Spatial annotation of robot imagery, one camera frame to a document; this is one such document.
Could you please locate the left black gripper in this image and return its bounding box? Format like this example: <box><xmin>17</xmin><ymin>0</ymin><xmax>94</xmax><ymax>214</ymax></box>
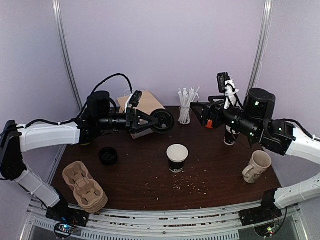
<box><xmin>96</xmin><ymin>107</ymin><xmax>158</xmax><ymax>134</ymax></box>

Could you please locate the black plastic cup lid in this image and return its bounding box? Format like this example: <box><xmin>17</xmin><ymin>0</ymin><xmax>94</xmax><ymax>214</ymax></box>
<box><xmin>150</xmin><ymin>109</ymin><xmax>175</xmax><ymax>134</ymax></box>

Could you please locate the brown paper takeout bag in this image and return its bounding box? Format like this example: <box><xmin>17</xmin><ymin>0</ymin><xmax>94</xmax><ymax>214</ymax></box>
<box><xmin>117</xmin><ymin>90</ymin><xmax>165</xmax><ymax>140</ymax></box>

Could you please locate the black paper coffee cup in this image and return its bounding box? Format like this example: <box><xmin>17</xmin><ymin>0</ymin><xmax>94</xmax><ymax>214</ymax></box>
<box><xmin>166</xmin><ymin>144</ymin><xmax>189</xmax><ymax>173</ymax></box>

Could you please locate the brown pulp cup carrier stack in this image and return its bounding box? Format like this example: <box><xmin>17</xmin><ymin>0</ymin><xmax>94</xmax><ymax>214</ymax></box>
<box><xmin>62</xmin><ymin>161</ymin><xmax>108</xmax><ymax>214</ymax></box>

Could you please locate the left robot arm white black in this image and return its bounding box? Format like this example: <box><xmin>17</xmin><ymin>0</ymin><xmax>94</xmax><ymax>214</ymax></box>
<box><xmin>0</xmin><ymin>91</ymin><xmax>172</xmax><ymax>222</ymax></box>

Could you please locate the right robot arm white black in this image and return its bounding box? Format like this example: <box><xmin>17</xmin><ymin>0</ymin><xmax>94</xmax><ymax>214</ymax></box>
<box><xmin>190</xmin><ymin>88</ymin><xmax>320</xmax><ymax>164</ymax></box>

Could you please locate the glass jar of straws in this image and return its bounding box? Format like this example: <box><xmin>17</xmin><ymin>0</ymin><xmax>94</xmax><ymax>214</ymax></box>
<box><xmin>177</xmin><ymin>86</ymin><xmax>201</xmax><ymax>125</ymax></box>

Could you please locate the orange small bowl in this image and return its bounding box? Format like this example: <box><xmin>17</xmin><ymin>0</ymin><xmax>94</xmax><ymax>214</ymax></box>
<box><xmin>205</xmin><ymin>119</ymin><xmax>214</xmax><ymax>129</ymax></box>

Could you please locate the stack of paper cups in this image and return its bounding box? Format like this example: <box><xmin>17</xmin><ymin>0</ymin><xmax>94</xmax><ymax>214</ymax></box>
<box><xmin>223</xmin><ymin>125</ymin><xmax>240</xmax><ymax>146</ymax></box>

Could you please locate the green small bowl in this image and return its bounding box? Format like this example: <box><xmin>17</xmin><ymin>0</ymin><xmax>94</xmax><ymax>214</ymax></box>
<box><xmin>79</xmin><ymin>141</ymin><xmax>92</xmax><ymax>146</ymax></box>

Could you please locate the beige ceramic mug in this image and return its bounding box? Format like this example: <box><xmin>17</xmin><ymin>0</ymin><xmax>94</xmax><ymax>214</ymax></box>
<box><xmin>242</xmin><ymin>150</ymin><xmax>272</xmax><ymax>184</ymax></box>

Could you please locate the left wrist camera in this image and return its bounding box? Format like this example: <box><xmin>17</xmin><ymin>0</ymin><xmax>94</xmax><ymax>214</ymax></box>
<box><xmin>125</xmin><ymin>90</ymin><xmax>143</xmax><ymax>109</ymax></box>

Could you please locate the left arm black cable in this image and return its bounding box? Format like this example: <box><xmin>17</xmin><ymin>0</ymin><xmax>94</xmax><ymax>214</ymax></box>
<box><xmin>24</xmin><ymin>73</ymin><xmax>133</xmax><ymax>127</ymax></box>

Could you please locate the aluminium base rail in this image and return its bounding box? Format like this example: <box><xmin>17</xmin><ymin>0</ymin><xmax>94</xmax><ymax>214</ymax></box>
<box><xmin>18</xmin><ymin>198</ymin><xmax>309</xmax><ymax>240</ymax></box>

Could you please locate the right aluminium frame post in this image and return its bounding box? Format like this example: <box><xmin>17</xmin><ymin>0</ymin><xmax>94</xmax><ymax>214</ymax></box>
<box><xmin>244</xmin><ymin>0</ymin><xmax>274</xmax><ymax>99</ymax></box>

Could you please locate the aluminium frame post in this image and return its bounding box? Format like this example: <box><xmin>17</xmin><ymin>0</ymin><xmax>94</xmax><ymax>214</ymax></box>
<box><xmin>244</xmin><ymin>0</ymin><xmax>274</xmax><ymax>99</ymax></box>
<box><xmin>52</xmin><ymin>0</ymin><xmax>83</xmax><ymax>111</ymax></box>

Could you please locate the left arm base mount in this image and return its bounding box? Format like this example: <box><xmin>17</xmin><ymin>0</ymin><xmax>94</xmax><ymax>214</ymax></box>
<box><xmin>41</xmin><ymin>201</ymin><xmax>89</xmax><ymax>239</ymax></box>

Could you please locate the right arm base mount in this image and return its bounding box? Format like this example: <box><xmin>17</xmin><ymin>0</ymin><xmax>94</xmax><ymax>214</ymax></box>
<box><xmin>239</xmin><ymin>203</ymin><xmax>283</xmax><ymax>239</ymax></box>

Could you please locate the left aluminium frame post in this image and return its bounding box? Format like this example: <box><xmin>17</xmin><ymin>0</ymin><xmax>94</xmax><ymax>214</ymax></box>
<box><xmin>52</xmin><ymin>0</ymin><xmax>83</xmax><ymax>111</ymax></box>

